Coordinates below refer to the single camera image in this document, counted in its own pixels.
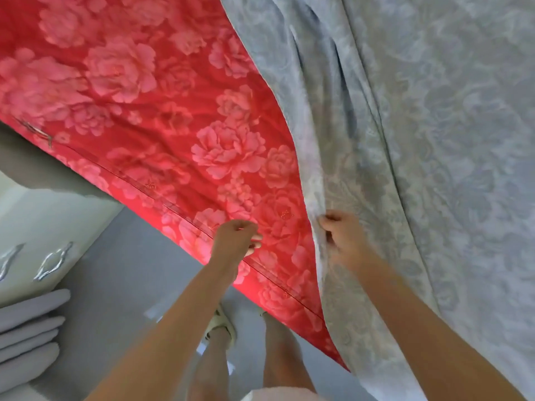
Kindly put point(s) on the person's left hand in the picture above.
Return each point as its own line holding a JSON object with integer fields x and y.
{"x": 232, "y": 242}

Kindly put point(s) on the person's right hand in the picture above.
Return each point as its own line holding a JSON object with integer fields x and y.
{"x": 344, "y": 238}

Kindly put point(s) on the blue-grey cloth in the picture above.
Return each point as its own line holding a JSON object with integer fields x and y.
{"x": 418, "y": 163}

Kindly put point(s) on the person's left forearm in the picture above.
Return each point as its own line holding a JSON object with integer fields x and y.
{"x": 159, "y": 346}

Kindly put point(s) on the person's right forearm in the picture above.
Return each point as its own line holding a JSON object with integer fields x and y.
{"x": 426, "y": 338}

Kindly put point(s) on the person's right leg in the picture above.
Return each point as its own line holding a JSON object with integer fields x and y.
{"x": 284, "y": 355}

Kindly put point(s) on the person's leg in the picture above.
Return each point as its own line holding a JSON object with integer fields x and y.
{"x": 211, "y": 371}
{"x": 284, "y": 355}

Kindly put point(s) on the person's left leg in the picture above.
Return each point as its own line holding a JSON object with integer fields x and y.
{"x": 211, "y": 371}

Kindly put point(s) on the person's white shorts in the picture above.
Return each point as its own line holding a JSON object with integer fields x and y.
{"x": 280, "y": 395}

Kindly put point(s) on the red floral mattress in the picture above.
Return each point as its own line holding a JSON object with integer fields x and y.
{"x": 150, "y": 104}

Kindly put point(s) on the cream nightstand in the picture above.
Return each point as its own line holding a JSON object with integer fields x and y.
{"x": 42, "y": 238}

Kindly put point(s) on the grey curtain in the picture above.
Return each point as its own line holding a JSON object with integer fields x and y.
{"x": 29, "y": 338}

